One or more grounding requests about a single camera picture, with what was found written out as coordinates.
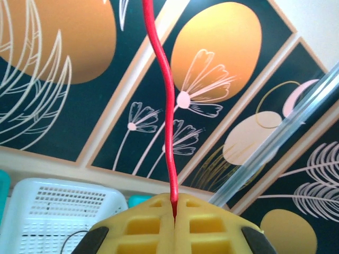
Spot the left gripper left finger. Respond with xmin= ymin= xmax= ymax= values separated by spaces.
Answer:
xmin=71 ymin=192 xmax=176 ymax=254

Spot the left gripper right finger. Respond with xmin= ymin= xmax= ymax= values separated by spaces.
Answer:
xmin=174 ymin=194 xmax=278 ymax=254

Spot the black cable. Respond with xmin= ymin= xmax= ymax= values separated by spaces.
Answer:
xmin=59 ymin=230 xmax=90 ymax=254

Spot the red cable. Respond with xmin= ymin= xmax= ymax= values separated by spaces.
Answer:
xmin=141 ymin=0 xmax=180 ymax=222

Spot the teal plastic basket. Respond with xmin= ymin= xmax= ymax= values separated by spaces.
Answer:
xmin=0 ymin=169 xmax=12 ymax=220
xmin=128 ymin=194 xmax=157 ymax=210

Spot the white plastic basket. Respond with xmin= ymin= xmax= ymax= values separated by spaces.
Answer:
xmin=0 ymin=177 xmax=128 ymax=254

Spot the aluminium corner post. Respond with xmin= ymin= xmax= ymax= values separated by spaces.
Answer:
xmin=209 ymin=62 xmax=339 ymax=208

